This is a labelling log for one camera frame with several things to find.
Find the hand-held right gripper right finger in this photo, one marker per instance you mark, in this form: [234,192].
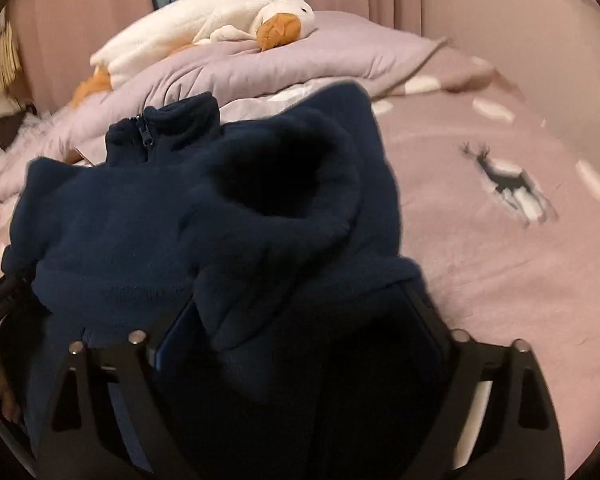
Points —
[462,377]

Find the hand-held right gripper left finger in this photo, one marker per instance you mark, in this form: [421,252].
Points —
[169,341]

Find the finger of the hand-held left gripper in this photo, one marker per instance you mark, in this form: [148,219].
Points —
[2,300]

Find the navy fleece jacket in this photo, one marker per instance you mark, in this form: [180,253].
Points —
[180,220]

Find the pink deer print bed sheet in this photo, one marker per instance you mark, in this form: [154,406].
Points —
[480,270]

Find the dark cloth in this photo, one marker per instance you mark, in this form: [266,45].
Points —
[10,130]

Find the straw tassel hanging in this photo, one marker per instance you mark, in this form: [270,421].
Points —
[7,60]

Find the lilac quilt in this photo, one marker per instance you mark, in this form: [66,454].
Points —
[280,60]

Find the white goose plush toy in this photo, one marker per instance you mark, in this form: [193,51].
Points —
[190,20]

